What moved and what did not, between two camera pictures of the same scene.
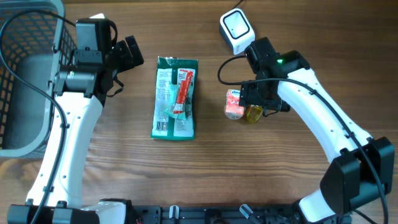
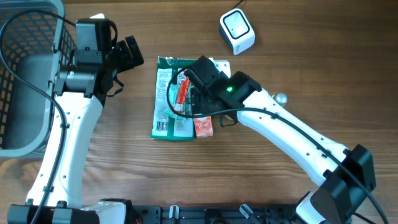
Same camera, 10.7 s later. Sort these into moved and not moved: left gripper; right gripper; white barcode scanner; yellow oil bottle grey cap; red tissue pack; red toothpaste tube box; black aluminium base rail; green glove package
Moved: right gripper; red tissue pack; yellow oil bottle grey cap
Not moved: white barcode scanner; black aluminium base rail; green glove package; left gripper; red toothpaste tube box
